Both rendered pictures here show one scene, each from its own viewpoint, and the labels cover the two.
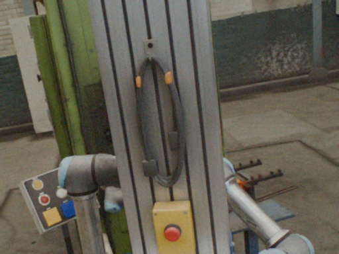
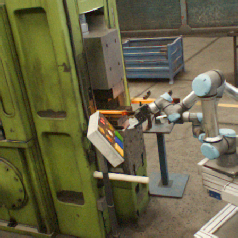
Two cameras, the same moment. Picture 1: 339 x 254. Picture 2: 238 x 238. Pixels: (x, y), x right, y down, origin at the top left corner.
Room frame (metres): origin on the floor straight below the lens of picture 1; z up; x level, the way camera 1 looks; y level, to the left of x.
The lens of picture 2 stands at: (0.74, 2.15, 2.11)
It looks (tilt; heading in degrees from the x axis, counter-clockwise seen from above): 22 degrees down; 305
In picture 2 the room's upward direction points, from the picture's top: 9 degrees counter-clockwise
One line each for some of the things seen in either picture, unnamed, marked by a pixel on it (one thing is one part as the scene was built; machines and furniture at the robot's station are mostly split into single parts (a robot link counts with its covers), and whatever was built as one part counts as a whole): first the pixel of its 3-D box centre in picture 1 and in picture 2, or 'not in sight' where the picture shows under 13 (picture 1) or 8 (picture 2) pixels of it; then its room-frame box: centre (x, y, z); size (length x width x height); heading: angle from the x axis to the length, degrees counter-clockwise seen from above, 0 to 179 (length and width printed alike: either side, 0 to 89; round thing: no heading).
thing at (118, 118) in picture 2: not in sight; (100, 117); (2.51, -0.15, 0.96); 0.42 x 0.20 x 0.09; 7
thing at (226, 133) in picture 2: not in sight; (226, 139); (1.39, 0.03, 0.98); 0.13 x 0.12 x 0.14; 73
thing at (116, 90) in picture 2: not in sight; (95, 88); (2.51, -0.15, 1.21); 0.42 x 0.20 x 0.10; 7
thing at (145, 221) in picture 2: not in sight; (142, 214); (2.25, -0.18, 0.01); 0.58 x 0.39 x 0.01; 97
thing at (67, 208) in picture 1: (69, 209); (118, 143); (2.04, 0.30, 1.01); 0.07 x 0.05 x 0.07; 122
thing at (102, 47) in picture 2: not in sight; (92, 58); (2.51, -0.20, 1.46); 0.42 x 0.39 x 0.40; 7
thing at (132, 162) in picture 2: not in sight; (107, 142); (2.52, -0.21, 0.69); 0.56 x 0.38 x 0.45; 7
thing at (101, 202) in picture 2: not in sight; (102, 202); (2.37, 0.19, 0.36); 0.09 x 0.07 x 0.12; 97
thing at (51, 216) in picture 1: (51, 216); (118, 150); (1.99, 0.39, 1.01); 0.07 x 0.05 x 0.07; 122
